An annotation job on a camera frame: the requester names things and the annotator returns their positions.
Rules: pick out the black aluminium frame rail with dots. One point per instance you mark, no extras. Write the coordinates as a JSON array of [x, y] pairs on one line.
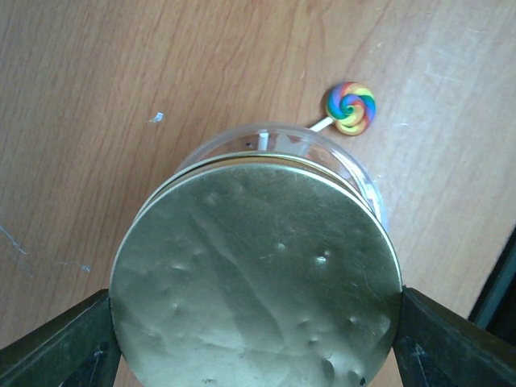
[[494, 310]]

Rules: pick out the rainbow lollipop on table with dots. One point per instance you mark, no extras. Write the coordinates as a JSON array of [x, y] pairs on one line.
[[350, 107]]

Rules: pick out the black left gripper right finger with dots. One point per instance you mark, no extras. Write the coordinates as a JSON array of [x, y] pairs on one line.
[[434, 346]]

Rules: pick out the clear plastic jar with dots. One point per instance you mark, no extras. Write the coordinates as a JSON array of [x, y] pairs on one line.
[[292, 140]]

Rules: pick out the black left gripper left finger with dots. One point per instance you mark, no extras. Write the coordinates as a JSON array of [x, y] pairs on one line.
[[76, 348]]

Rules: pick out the gold metal jar lid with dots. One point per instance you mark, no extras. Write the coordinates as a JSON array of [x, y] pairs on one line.
[[255, 271]]

